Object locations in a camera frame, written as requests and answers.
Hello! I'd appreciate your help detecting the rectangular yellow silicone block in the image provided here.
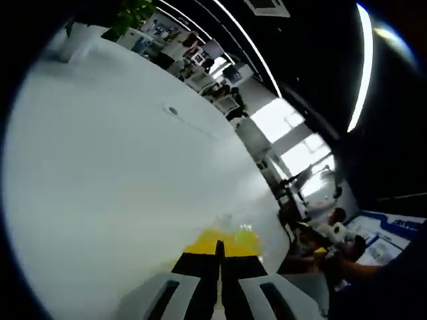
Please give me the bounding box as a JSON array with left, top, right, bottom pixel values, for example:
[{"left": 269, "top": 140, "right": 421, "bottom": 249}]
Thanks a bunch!
[{"left": 193, "top": 222, "right": 261, "bottom": 247}]

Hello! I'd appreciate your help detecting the hanging display screen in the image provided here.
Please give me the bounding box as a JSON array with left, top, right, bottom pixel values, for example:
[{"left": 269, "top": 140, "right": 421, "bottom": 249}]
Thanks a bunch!
[
  {"left": 202, "top": 39, "right": 225, "bottom": 58},
  {"left": 222, "top": 64, "right": 244, "bottom": 84}
]

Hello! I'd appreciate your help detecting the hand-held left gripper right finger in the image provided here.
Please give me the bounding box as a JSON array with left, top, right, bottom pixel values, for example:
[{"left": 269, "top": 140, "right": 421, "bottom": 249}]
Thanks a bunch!
[{"left": 220, "top": 244, "right": 323, "bottom": 320}]

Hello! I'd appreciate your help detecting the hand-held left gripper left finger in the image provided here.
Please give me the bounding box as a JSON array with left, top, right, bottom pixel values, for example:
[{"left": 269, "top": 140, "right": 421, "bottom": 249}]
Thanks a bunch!
[{"left": 116, "top": 239, "right": 223, "bottom": 320}]

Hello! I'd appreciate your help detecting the white plant pot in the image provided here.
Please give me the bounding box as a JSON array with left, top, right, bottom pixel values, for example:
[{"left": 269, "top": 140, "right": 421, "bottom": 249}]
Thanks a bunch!
[{"left": 49, "top": 22, "right": 107, "bottom": 64}]

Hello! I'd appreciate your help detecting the green leafy plant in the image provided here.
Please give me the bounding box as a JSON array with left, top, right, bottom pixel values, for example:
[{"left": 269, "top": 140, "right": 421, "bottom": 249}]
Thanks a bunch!
[{"left": 65, "top": 0, "right": 157, "bottom": 43}]

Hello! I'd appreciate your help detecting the white chair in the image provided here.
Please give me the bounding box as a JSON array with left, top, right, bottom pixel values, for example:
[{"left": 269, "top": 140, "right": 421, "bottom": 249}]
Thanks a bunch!
[
  {"left": 185, "top": 71, "right": 214, "bottom": 91},
  {"left": 213, "top": 95, "right": 240, "bottom": 113}
]

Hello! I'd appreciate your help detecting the blue white wall poster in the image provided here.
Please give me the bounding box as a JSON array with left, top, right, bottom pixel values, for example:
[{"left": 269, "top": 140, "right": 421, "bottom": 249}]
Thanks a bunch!
[{"left": 345, "top": 209, "right": 427, "bottom": 267}]

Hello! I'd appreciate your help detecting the grey mesh panel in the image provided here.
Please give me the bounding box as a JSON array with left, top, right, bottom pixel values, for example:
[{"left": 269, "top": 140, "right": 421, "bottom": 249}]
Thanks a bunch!
[{"left": 235, "top": 118, "right": 272, "bottom": 151}]

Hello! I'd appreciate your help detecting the ceiling air conditioner vent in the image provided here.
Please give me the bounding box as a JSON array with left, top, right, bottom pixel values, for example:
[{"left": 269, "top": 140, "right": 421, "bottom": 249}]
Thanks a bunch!
[{"left": 244, "top": 0, "right": 290, "bottom": 17}]

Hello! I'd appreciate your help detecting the ceiling light strip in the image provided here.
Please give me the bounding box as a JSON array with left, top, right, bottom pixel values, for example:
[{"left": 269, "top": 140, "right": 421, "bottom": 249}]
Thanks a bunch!
[
  {"left": 212, "top": 0, "right": 284, "bottom": 98},
  {"left": 346, "top": 2, "right": 374, "bottom": 133}
]

